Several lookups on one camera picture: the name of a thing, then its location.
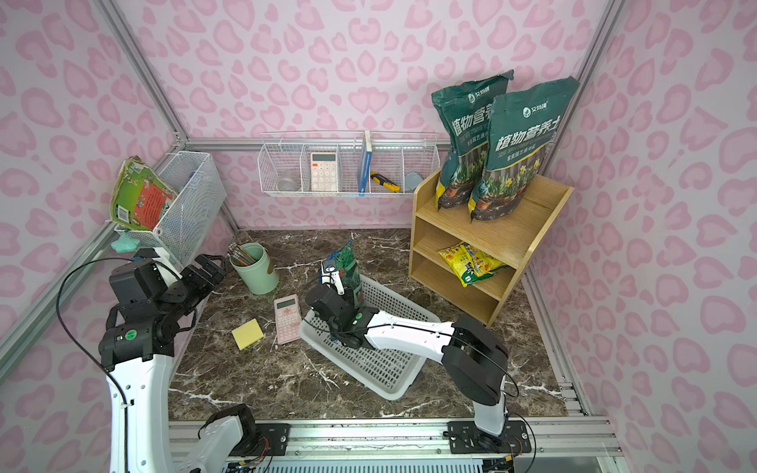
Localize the light green blue soil bag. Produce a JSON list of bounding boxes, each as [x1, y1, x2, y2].
[[321, 240, 364, 307]]

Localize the white plastic perforated basket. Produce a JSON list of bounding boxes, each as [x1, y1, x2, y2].
[[299, 276, 451, 401]]

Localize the dark green soil bag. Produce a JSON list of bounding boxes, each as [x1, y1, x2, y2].
[[432, 70, 515, 209], [468, 77, 580, 221]]

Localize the dark green soil bag front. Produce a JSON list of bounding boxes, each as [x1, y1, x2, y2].
[[468, 77, 580, 221]]

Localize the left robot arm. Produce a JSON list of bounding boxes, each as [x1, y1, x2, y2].
[[99, 252, 226, 472]]

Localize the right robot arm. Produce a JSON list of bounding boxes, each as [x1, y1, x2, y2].
[[305, 283, 509, 438]]

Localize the yellow fertilizer packet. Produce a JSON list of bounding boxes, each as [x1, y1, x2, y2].
[[438, 242, 506, 287]]

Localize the wooden shelf unit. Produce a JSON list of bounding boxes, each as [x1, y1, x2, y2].
[[407, 169, 576, 326]]

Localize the coloured pencils in cup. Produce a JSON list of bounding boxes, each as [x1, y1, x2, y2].
[[228, 242, 257, 266]]

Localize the mint green pen cup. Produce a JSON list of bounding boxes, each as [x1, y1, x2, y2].
[[230, 242, 279, 295]]

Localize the pink calculator on table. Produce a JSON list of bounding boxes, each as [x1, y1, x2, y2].
[[274, 295, 302, 345]]

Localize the yellow sticky note pad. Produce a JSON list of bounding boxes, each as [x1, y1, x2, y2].
[[232, 318, 264, 351]]

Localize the green red seed packet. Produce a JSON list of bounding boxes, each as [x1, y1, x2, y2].
[[110, 156, 177, 231]]

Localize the clear tape roll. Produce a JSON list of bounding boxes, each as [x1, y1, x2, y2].
[[276, 171, 302, 192]]

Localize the yellow utility knife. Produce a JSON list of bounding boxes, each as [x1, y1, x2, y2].
[[371, 173, 401, 193]]

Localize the pink white calculator in rack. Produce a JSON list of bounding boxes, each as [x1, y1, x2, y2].
[[311, 152, 339, 193]]

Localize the blue book in rack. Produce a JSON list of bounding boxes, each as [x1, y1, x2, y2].
[[358, 130, 373, 196]]

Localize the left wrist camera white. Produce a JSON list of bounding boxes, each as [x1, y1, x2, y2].
[[131, 248, 171, 271]]

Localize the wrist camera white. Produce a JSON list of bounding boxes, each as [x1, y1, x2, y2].
[[131, 248, 171, 271], [319, 260, 345, 296]]

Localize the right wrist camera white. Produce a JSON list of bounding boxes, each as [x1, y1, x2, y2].
[[319, 260, 345, 296]]

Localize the white wire basket left wall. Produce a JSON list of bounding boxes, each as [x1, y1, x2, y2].
[[112, 151, 227, 268]]

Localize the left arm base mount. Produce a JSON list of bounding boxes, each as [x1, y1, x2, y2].
[[229, 423, 292, 459]]

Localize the white wire rack back wall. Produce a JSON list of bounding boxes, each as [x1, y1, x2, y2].
[[257, 131, 441, 198]]

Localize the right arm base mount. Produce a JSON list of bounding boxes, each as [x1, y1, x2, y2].
[[443, 421, 532, 455]]

